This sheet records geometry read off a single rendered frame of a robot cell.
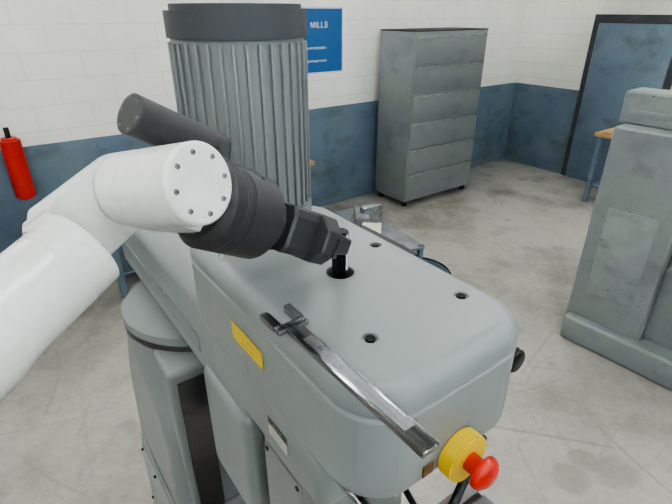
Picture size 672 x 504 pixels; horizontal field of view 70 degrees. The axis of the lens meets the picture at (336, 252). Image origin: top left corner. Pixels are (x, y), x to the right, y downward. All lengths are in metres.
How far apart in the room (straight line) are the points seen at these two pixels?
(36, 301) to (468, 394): 0.41
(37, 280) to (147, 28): 4.53
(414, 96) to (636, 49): 2.99
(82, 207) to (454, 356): 0.37
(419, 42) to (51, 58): 3.48
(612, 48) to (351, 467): 7.22
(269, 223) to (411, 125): 5.29
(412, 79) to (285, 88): 4.96
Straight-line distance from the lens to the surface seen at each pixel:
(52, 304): 0.36
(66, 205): 0.44
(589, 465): 3.15
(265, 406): 0.71
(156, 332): 1.15
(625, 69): 7.46
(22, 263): 0.37
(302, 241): 0.51
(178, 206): 0.37
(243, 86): 0.68
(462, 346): 0.53
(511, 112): 8.37
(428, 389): 0.49
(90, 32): 4.74
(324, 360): 0.48
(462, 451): 0.57
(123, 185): 0.41
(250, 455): 0.91
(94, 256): 0.37
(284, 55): 0.70
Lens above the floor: 2.20
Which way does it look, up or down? 27 degrees down
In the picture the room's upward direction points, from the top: straight up
